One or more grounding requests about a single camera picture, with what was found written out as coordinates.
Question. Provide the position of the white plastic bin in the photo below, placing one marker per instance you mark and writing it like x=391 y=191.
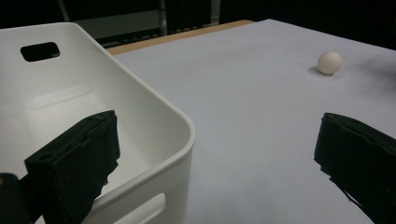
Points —
x=140 y=102

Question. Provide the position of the white egg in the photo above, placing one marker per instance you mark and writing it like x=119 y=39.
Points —
x=329 y=62

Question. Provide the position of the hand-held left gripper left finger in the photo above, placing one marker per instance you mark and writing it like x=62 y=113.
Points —
x=77 y=155

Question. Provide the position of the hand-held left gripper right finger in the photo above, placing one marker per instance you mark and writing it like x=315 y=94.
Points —
x=361 y=161

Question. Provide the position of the white table sheet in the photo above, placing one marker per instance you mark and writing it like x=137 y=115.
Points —
x=249 y=124

